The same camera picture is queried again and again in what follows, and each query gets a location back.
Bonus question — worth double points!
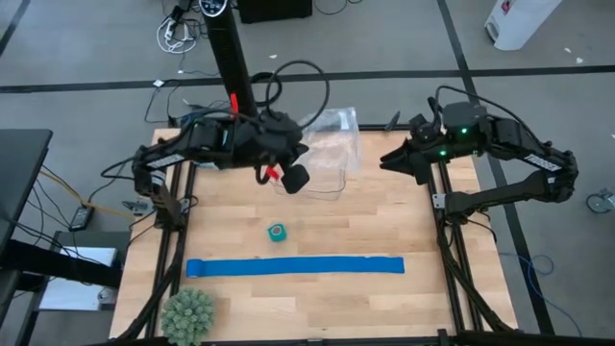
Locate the black aluminium table frame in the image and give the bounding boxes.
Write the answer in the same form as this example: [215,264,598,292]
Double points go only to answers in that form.
[114,125,615,346]

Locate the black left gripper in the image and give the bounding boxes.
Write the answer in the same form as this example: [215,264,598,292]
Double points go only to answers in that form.
[258,111,311,195]

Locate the black desk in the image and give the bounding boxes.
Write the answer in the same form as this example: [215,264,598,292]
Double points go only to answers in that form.
[0,128,54,256]

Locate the blue floor cable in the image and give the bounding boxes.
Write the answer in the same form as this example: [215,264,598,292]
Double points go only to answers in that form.
[180,111,215,124]
[499,252,585,337]

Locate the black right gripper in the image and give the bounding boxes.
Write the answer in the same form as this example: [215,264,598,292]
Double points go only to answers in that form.
[379,112,446,186]

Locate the grey caster wheel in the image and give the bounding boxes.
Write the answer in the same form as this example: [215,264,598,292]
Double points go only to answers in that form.
[585,188,615,215]

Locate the black tower fan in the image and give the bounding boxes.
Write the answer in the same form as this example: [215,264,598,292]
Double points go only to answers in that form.
[199,0,260,119]

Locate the white shelf board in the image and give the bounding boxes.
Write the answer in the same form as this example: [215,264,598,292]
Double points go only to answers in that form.
[38,246,119,312]

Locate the teal elastic bandage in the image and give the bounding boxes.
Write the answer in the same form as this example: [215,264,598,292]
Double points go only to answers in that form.
[266,222,288,244]

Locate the green spiky plant ball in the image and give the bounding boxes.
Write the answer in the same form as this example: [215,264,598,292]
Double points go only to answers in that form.
[160,286,216,346]

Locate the blue elastic bandage strip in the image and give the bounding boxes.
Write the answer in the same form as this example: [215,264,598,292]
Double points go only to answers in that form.
[185,256,406,279]

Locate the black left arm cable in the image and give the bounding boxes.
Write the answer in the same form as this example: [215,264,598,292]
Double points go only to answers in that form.
[264,59,332,130]

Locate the black power adapter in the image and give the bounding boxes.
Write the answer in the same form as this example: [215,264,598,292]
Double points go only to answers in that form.
[68,205,96,233]

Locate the clear plastic packet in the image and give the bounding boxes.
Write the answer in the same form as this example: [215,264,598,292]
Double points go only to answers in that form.
[297,106,362,177]

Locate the black coiled floor cable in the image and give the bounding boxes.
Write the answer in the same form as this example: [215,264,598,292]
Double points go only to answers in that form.
[249,71,283,108]

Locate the white power strip cables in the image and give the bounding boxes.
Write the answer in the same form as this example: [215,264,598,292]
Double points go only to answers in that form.
[156,13,199,55]

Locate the white trash bin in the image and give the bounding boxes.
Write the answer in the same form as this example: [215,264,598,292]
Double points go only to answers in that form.
[483,0,563,52]

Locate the yellow floor cable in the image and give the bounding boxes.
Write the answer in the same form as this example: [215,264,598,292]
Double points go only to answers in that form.
[40,167,135,221]

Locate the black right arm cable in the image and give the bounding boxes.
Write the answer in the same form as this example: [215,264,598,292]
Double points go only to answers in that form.
[427,85,549,145]

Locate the black box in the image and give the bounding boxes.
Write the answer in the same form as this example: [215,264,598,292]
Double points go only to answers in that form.
[237,0,313,24]

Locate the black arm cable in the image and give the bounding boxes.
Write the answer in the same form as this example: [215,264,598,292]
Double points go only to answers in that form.
[264,59,332,130]
[427,85,549,145]

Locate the thin black floor cable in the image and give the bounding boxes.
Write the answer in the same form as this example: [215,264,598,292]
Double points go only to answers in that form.
[143,79,184,127]

